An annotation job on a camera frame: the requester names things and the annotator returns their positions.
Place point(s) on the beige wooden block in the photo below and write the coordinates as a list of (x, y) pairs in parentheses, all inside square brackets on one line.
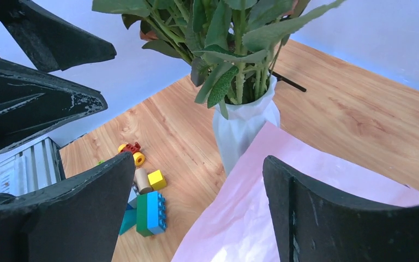
[(142, 181)]

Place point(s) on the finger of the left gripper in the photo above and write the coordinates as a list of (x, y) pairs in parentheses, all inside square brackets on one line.
[(50, 42), (32, 103)]

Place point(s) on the teal wooden block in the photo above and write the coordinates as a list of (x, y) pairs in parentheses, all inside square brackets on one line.
[(129, 220)]

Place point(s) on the red yellow toy brick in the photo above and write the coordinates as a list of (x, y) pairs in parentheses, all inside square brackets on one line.
[(135, 150)]

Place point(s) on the peach pink rose bunch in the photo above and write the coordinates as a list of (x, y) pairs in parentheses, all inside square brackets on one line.
[(231, 46)]

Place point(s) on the pink wrapping paper sheet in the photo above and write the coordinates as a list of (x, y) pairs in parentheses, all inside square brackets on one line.
[(237, 226)]

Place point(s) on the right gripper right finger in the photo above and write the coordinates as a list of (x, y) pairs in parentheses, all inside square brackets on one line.
[(314, 221)]

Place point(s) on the green blue wooden block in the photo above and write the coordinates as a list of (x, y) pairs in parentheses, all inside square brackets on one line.
[(151, 214)]

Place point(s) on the small yellow cube block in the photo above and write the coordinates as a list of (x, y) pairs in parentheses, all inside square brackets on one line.
[(157, 180)]

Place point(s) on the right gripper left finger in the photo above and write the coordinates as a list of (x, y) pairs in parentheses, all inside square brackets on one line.
[(77, 219)]

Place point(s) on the white ribbed vase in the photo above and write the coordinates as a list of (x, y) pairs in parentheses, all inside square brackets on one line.
[(236, 126)]

